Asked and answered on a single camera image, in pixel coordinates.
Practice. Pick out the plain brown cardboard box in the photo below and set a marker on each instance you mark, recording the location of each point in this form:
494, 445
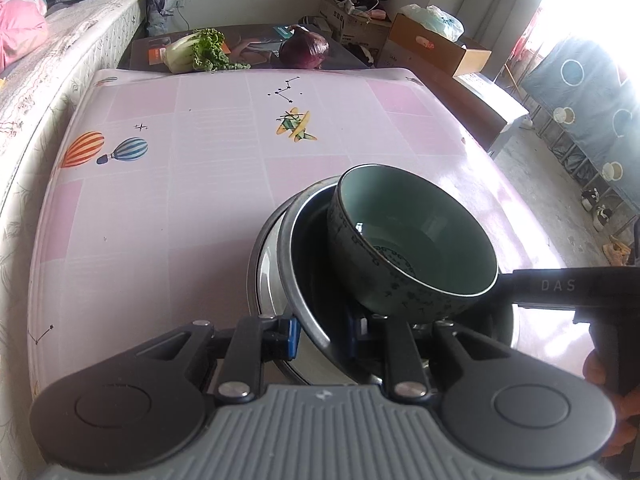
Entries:
425, 52

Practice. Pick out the tan slipper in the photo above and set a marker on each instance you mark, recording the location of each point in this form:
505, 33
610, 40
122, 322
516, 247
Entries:
617, 253

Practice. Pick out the white plastic bag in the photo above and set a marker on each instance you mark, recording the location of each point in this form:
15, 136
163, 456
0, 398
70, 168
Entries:
435, 20

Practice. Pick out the teal ceramic bowl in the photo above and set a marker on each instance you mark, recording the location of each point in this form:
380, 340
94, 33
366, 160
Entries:
425, 230

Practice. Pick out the red onion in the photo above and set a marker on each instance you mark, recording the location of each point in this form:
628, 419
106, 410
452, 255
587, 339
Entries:
305, 47

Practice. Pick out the pink printed tablecloth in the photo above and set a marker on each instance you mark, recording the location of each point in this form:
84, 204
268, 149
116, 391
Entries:
200, 185

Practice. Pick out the napa cabbage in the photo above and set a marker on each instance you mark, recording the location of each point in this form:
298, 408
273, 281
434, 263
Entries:
190, 52

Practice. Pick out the wood-grain carton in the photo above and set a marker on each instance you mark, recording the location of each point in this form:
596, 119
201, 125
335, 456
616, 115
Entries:
495, 110

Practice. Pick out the wide steel bowl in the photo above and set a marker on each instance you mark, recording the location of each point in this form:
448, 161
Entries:
310, 270

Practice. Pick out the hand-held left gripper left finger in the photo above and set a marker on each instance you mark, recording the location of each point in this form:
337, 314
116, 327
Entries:
294, 340

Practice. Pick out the white patterned mattress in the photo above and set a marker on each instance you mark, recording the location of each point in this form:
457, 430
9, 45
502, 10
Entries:
65, 45

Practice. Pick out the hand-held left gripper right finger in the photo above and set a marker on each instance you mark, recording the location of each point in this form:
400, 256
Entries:
357, 340

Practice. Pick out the white sneaker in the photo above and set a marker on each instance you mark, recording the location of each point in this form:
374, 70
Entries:
591, 199
604, 219

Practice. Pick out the white ceramic plate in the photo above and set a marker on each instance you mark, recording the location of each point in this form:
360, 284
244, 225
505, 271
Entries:
310, 367

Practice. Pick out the blue patterned cloth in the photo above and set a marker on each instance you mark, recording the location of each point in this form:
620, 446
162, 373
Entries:
590, 105

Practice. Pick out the cardboard box with black print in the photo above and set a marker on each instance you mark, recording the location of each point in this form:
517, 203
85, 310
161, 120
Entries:
345, 20

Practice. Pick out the person's right hand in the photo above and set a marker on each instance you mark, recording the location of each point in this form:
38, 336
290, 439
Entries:
595, 370

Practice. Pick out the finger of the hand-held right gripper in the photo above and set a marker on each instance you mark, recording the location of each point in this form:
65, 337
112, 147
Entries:
512, 287

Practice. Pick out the pink quilt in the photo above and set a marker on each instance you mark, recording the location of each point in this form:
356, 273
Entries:
17, 25

